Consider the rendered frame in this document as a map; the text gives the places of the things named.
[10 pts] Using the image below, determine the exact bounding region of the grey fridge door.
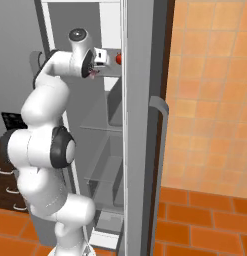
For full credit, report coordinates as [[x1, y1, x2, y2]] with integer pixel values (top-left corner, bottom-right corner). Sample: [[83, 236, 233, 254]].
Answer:
[[0, 0, 49, 134], [121, 0, 176, 256]]

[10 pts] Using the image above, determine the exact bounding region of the clear fridge drawer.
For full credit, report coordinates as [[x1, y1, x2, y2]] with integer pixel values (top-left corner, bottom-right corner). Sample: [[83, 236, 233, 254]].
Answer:
[[83, 132, 125, 210]]

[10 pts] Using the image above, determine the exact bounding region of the black hob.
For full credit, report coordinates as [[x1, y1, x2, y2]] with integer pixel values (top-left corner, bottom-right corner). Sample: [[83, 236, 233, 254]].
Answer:
[[0, 111, 29, 132]]

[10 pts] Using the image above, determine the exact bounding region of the grey fridge body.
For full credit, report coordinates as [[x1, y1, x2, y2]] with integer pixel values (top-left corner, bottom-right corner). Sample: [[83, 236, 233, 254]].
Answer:
[[34, 0, 127, 256]]

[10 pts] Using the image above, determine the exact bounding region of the silver drawer handle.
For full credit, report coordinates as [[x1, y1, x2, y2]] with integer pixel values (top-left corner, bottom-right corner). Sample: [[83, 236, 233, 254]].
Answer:
[[5, 186, 21, 195], [0, 167, 15, 176], [12, 203, 29, 213]]

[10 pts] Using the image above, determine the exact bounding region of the white fridge bottom bin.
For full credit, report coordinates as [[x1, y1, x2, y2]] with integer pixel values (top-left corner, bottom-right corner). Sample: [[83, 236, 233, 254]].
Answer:
[[89, 209, 125, 250]]

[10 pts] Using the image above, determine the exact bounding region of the dark brown drawer cabinet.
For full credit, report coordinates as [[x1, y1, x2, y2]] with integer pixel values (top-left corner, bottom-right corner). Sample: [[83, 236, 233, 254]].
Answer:
[[0, 125, 31, 214]]

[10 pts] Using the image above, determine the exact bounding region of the grey fridge door handle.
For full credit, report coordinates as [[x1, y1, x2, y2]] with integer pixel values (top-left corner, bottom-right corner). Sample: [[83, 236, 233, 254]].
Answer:
[[148, 95, 170, 256], [29, 50, 45, 88]]

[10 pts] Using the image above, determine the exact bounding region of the pink raw steak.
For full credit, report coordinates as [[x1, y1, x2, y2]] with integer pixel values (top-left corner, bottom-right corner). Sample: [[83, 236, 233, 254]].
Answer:
[[89, 67, 101, 80]]

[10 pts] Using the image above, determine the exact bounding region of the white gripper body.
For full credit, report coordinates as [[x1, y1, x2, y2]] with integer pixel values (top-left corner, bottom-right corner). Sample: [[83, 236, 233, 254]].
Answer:
[[101, 52, 112, 68]]

